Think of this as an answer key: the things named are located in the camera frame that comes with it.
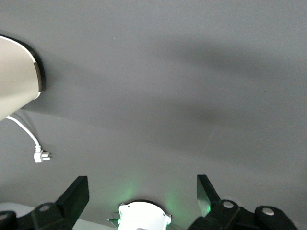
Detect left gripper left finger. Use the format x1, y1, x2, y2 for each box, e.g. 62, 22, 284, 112
30, 175, 90, 230

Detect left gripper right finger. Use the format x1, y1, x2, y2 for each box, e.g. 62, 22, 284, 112
187, 174, 298, 230

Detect cream white toaster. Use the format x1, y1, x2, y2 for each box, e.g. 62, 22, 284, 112
0, 34, 46, 122

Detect white toaster power cable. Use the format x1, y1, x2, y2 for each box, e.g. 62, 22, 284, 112
5, 115, 52, 164

